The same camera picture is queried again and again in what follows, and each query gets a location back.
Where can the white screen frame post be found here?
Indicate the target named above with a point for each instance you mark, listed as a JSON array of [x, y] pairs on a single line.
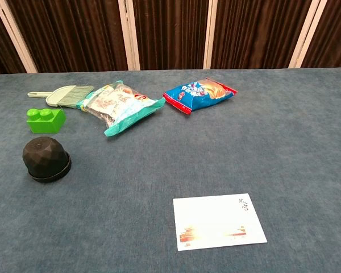
[[128, 34], [14, 37], [210, 34], [307, 31]]

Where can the teal-edged clear snack bag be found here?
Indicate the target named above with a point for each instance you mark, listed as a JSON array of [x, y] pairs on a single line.
[[116, 108]]

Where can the black round object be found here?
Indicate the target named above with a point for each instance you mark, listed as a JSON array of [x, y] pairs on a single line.
[[45, 159]]

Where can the dark brown curtain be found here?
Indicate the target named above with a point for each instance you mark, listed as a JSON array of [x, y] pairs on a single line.
[[170, 28]]

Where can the blue felt table cover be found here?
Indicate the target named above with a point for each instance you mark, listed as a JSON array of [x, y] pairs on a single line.
[[244, 156]]

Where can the white printed card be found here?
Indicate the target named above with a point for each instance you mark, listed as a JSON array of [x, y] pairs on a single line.
[[216, 221]]

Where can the green toy building block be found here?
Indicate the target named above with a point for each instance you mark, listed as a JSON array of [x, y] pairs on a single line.
[[45, 123]]

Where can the blue and red snack bag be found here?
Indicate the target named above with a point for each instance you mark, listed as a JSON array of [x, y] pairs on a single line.
[[199, 98]]

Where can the pale green hand brush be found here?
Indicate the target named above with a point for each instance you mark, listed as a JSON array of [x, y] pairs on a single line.
[[57, 96]]

